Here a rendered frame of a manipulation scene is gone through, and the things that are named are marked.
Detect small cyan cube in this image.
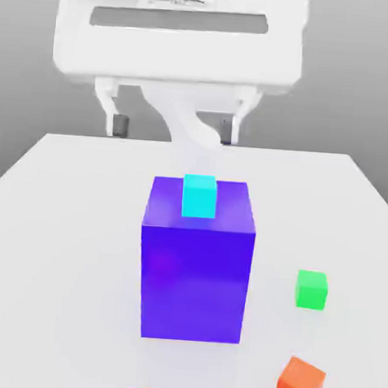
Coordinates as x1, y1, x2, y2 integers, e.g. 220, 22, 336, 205
180, 173, 220, 220

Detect small green cube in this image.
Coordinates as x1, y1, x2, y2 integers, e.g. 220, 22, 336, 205
294, 268, 330, 312

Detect small orange cube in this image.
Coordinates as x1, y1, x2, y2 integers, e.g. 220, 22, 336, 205
273, 354, 329, 388

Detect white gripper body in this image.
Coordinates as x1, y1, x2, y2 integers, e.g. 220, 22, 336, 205
50, 0, 308, 99

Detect large purple box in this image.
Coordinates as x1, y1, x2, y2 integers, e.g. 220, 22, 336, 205
133, 174, 260, 347

